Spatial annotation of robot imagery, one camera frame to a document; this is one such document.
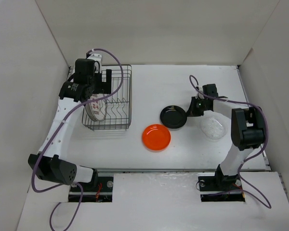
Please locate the white plate red characters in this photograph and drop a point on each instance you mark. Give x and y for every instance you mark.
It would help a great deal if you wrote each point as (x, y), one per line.
(98, 110)

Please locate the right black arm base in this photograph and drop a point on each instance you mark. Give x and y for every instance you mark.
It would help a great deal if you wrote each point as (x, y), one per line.
(213, 189)

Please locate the orange plate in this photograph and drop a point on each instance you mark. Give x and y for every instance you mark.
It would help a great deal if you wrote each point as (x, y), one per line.
(156, 137)

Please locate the clear plastic dish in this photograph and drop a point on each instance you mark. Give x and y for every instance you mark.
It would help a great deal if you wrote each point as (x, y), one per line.
(213, 128)

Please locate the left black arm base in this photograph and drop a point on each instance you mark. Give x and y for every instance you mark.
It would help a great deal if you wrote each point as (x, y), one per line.
(101, 192)

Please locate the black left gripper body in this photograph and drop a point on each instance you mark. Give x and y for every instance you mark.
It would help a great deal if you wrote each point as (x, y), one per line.
(96, 82)

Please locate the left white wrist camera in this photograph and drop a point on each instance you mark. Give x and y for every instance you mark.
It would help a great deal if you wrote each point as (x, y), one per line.
(93, 55)

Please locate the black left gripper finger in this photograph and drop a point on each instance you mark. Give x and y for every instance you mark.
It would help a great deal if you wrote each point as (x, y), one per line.
(108, 75)
(107, 87)

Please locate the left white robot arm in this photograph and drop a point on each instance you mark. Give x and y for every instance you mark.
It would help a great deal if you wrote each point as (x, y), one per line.
(50, 163)

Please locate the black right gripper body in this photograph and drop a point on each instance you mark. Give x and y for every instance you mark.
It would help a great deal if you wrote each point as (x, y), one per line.
(199, 104)

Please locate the black small plate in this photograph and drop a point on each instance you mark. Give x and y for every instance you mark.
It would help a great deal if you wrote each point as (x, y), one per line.
(173, 117)

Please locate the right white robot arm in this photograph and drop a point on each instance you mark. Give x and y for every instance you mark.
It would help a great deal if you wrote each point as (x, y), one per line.
(248, 132)

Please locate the green rimmed white plate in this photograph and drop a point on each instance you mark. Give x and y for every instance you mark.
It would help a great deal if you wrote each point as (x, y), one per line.
(87, 109)

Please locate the grey wire dish rack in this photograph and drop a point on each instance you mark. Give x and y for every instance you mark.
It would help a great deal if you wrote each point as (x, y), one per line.
(119, 105)

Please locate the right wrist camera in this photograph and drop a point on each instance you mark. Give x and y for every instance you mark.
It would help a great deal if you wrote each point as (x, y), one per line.
(210, 91)

